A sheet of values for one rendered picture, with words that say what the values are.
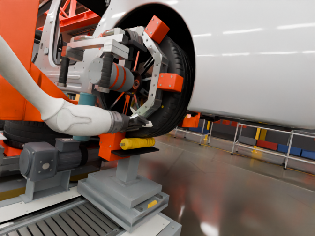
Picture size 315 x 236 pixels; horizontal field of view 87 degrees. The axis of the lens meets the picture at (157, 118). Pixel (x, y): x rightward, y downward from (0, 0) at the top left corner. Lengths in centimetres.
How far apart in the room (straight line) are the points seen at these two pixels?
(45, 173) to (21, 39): 73
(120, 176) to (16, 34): 97
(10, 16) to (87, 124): 81
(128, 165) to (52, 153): 43
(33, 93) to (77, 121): 18
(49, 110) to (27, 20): 67
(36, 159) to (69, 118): 56
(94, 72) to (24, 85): 34
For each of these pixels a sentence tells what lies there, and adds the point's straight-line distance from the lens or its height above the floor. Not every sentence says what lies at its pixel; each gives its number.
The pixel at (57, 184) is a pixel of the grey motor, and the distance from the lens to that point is 139.
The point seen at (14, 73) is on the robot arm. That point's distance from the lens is 59.
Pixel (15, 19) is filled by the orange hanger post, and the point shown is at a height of 105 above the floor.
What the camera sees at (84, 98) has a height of 71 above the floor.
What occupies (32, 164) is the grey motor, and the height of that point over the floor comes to 33.
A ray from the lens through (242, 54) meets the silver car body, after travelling 77.
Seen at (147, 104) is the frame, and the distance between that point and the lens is 78.
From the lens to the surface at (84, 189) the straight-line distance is 124.
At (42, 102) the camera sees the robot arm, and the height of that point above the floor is 67.
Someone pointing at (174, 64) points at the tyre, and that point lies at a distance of 85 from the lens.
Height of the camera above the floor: 72
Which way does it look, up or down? 3 degrees down
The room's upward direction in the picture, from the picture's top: 10 degrees clockwise
